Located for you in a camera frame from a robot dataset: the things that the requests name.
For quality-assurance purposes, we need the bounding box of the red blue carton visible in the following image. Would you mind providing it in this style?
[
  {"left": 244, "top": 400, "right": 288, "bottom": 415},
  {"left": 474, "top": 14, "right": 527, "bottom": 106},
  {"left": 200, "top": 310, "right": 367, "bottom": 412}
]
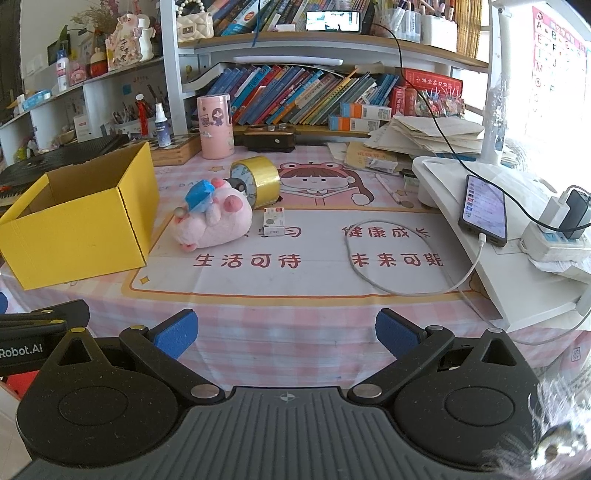
[{"left": 0, "top": 374, "right": 28, "bottom": 401}]

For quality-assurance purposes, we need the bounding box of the white cubby shelf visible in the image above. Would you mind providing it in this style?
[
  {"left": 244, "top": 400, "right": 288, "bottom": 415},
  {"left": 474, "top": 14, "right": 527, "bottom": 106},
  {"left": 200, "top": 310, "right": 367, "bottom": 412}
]
[{"left": 0, "top": 55, "right": 167, "bottom": 167}]

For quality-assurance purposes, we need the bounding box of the pink checked desktop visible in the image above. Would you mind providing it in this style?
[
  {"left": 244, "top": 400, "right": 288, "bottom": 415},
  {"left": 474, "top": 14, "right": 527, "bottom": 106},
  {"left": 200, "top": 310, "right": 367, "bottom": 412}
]
[{"left": 0, "top": 136, "right": 578, "bottom": 393}]

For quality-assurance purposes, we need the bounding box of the stack of papers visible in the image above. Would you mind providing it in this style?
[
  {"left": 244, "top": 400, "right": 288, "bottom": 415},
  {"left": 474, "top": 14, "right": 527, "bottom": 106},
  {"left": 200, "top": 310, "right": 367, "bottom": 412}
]
[{"left": 368, "top": 114, "right": 485, "bottom": 163}]

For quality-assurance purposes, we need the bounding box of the alphabet wall poster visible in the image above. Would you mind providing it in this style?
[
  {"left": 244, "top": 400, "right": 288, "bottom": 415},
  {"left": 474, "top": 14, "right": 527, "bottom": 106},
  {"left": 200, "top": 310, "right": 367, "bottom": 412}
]
[{"left": 526, "top": 6, "right": 591, "bottom": 139}]

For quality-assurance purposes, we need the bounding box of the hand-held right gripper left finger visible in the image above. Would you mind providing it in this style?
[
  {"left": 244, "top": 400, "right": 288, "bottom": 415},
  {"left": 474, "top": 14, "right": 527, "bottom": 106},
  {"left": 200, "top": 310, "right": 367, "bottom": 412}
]
[{"left": 44, "top": 308, "right": 227, "bottom": 408}]

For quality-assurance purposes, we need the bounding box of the fluffy keychain charm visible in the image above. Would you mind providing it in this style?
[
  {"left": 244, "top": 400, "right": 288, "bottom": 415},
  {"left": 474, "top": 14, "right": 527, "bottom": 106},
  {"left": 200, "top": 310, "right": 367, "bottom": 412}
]
[{"left": 489, "top": 369, "right": 591, "bottom": 480}]

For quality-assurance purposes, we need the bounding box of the colourful sweets packet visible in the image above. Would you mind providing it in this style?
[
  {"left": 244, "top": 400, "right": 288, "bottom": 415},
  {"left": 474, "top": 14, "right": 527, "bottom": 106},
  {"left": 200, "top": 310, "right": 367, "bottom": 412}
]
[{"left": 416, "top": 90, "right": 466, "bottom": 118}]

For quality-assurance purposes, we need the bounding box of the small white card box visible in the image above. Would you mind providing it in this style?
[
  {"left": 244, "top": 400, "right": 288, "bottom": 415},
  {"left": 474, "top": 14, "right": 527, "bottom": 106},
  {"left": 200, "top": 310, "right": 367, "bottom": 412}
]
[{"left": 262, "top": 208, "right": 288, "bottom": 237}]

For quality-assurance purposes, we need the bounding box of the white brush holder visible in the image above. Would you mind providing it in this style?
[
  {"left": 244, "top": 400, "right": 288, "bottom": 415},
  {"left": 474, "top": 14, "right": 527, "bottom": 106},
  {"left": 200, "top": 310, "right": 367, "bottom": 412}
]
[{"left": 112, "top": 95, "right": 157, "bottom": 137}]

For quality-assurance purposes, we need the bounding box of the thick white book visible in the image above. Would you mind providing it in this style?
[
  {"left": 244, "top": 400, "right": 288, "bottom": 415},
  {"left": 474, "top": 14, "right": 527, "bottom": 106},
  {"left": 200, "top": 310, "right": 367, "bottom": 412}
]
[{"left": 182, "top": 62, "right": 227, "bottom": 93}]

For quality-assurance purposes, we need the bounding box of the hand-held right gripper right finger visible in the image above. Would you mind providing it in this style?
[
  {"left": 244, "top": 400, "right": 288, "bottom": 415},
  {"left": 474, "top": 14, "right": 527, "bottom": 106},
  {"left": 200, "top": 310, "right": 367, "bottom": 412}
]
[{"left": 346, "top": 308, "right": 530, "bottom": 408}]

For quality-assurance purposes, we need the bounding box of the yellow envelope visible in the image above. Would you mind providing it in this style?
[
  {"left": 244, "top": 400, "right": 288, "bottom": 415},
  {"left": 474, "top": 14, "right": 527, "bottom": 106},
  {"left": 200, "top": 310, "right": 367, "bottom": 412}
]
[{"left": 345, "top": 141, "right": 399, "bottom": 175}]

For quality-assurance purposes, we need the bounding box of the red tasselled ornament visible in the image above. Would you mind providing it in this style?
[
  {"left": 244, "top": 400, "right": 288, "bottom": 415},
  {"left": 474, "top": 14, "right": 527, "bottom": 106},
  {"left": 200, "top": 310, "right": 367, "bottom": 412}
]
[{"left": 135, "top": 93, "right": 148, "bottom": 137}]

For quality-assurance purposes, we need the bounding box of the dried flower bunch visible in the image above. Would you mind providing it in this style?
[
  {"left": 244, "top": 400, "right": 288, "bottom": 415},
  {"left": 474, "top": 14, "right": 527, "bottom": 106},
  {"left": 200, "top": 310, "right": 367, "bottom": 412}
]
[{"left": 69, "top": 0, "right": 122, "bottom": 33}]

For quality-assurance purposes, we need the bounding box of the white pen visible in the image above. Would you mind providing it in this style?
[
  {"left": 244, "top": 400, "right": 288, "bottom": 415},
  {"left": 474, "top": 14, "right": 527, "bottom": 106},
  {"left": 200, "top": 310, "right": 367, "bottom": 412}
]
[{"left": 375, "top": 174, "right": 403, "bottom": 205}]

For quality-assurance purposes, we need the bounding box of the white box red label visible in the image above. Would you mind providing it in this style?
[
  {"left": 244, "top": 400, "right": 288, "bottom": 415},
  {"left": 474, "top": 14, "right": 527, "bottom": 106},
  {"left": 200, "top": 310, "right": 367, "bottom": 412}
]
[{"left": 73, "top": 114, "right": 94, "bottom": 142}]

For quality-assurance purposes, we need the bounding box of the white bottle red label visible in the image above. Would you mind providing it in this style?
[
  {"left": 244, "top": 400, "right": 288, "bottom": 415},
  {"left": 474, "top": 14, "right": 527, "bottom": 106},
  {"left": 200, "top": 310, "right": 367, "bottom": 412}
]
[{"left": 56, "top": 51, "right": 70, "bottom": 92}]

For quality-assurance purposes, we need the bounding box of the black smartphone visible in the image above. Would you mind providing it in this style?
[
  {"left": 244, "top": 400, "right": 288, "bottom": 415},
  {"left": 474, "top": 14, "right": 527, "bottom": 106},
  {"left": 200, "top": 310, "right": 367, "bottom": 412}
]
[
  {"left": 458, "top": 174, "right": 509, "bottom": 247},
  {"left": 305, "top": 10, "right": 362, "bottom": 33}
]

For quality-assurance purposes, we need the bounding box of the clear marker pen holder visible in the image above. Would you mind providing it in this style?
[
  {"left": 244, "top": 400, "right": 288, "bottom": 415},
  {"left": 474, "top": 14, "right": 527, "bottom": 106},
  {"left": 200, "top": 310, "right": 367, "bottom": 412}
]
[{"left": 373, "top": 0, "right": 422, "bottom": 42}]

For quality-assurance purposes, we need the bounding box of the dark grey charger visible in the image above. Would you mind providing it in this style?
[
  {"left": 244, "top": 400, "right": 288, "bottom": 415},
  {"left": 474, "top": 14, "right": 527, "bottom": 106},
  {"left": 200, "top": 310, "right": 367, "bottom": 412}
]
[{"left": 560, "top": 188, "right": 591, "bottom": 240}]

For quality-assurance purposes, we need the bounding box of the row of books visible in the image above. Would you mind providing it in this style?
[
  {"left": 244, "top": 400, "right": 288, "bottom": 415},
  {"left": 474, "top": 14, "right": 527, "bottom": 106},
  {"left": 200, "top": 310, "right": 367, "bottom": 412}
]
[
  {"left": 208, "top": 65, "right": 402, "bottom": 126},
  {"left": 212, "top": 0, "right": 375, "bottom": 35}
]

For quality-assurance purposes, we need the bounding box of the white plugged charger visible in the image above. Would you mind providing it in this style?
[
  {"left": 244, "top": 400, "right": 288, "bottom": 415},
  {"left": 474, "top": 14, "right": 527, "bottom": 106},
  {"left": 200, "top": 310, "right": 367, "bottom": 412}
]
[{"left": 541, "top": 187, "right": 572, "bottom": 228}]

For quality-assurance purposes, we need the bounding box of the white spray bottle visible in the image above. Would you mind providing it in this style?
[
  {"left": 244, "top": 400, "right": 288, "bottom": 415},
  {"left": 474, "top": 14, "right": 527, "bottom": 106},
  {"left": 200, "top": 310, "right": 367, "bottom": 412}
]
[{"left": 154, "top": 102, "right": 173, "bottom": 148}]

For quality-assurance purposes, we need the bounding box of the white pen holder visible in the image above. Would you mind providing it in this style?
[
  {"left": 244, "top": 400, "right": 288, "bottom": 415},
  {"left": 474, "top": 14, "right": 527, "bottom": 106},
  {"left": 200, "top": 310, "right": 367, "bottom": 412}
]
[{"left": 421, "top": 0, "right": 458, "bottom": 49}]

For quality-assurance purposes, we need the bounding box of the black keyboard piano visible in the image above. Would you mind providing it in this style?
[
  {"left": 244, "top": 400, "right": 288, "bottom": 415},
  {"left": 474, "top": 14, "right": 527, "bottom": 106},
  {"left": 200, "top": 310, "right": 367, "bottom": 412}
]
[{"left": 0, "top": 134, "right": 131, "bottom": 204}]

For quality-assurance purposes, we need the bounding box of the orange blue box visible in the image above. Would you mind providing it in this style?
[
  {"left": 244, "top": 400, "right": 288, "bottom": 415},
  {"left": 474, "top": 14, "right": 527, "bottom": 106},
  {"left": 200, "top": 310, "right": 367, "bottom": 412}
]
[
  {"left": 329, "top": 116, "right": 392, "bottom": 132},
  {"left": 341, "top": 102, "right": 392, "bottom": 120}
]

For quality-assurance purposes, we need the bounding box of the yellow cardboard box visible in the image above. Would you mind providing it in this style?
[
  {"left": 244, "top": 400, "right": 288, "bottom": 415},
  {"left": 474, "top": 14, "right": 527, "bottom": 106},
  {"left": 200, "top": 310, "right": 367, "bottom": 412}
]
[{"left": 0, "top": 141, "right": 160, "bottom": 291}]

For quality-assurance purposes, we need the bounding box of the white charging cable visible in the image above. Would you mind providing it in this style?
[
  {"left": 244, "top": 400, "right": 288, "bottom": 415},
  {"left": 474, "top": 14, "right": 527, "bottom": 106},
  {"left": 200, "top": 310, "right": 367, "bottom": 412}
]
[{"left": 344, "top": 220, "right": 585, "bottom": 347}]

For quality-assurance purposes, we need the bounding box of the white desk hutch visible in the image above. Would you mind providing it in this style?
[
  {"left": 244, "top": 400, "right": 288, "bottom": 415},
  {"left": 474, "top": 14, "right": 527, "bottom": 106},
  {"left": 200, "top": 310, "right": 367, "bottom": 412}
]
[{"left": 161, "top": 0, "right": 490, "bottom": 139}]

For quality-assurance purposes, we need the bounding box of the white desk riser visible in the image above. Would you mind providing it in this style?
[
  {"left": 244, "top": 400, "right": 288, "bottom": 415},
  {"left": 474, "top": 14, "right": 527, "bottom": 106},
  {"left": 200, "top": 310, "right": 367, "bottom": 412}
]
[{"left": 411, "top": 156, "right": 591, "bottom": 333}]

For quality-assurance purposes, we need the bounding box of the pink white cartoon figurine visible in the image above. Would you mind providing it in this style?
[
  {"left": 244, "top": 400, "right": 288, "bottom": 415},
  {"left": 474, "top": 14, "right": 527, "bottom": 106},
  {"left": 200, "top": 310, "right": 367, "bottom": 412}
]
[{"left": 105, "top": 13, "right": 155, "bottom": 71}]

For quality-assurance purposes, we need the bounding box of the blue tissue pack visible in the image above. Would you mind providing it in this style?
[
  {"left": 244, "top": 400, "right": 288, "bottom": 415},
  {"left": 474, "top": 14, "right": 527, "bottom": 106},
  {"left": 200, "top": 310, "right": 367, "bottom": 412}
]
[{"left": 21, "top": 91, "right": 52, "bottom": 112}]

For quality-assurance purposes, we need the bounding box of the pink cylinder container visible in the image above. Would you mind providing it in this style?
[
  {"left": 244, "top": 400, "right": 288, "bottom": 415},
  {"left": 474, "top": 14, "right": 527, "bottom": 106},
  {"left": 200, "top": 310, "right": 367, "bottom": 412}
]
[{"left": 197, "top": 94, "right": 235, "bottom": 160}]

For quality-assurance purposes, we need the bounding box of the black cable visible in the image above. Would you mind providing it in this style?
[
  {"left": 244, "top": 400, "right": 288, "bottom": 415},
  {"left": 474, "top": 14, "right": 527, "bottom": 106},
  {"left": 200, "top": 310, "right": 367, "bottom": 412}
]
[{"left": 360, "top": 17, "right": 583, "bottom": 204}]

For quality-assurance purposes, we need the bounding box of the dark brown device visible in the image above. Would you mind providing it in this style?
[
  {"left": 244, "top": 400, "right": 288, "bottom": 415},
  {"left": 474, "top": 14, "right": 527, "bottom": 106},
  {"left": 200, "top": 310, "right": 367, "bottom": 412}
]
[{"left": 243, "top": 124, "right": 297, "bottom": 153}]

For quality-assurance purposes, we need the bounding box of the pink plush pig toy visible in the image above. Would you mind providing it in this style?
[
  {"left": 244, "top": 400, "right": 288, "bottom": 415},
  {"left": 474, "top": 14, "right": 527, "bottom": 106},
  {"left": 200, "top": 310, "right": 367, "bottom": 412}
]
[{"left": 172, "top": 178, "right": 254, "bottom": 253}]

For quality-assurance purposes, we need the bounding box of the white power strip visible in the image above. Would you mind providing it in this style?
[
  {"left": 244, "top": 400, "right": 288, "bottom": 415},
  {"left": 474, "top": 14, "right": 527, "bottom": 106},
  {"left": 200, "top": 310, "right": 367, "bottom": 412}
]
[{"left": 518, "top": 220, "right": 591, "bottom": 265}]

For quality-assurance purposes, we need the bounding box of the white quilted handbag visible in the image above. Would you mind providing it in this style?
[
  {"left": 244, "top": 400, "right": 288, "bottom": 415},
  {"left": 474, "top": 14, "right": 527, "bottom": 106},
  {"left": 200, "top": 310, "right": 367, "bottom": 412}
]
[{"left": 176, "top": 0, "right": 214, "bottom": 40}]

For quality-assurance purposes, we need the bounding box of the yellow tape roll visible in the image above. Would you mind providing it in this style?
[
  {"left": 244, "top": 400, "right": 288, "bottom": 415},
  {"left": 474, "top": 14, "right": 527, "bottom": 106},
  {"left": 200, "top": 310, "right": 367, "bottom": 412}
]
[{"left": 229, "top": 156, "right": 281, "bottom": 209}]

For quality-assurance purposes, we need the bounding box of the wooden chessboard box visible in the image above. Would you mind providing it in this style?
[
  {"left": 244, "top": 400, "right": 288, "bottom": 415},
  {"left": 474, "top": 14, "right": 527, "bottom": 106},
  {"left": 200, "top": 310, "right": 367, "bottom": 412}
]
[{"left": 150, "top": 134, "right": 204, "bottom": 167}]

